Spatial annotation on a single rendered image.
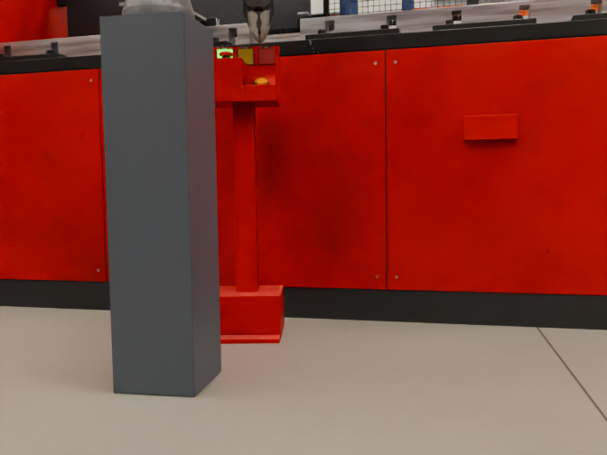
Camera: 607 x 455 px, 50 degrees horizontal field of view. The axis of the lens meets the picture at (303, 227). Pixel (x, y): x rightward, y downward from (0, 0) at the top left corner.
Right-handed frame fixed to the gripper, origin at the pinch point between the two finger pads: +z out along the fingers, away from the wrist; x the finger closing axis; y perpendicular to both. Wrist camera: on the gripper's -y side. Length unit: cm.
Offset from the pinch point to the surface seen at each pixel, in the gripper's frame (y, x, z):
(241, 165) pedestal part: -4.0, 6.1, 35.3
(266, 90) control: -7.0, -1.9, 14.7
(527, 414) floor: -75, -54, 78
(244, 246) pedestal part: -6, 6, 58
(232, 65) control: -6.5, 7.1, 7.6
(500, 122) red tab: 1, -68, 25
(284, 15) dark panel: 89, -2, -20
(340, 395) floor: -64, -20, 79
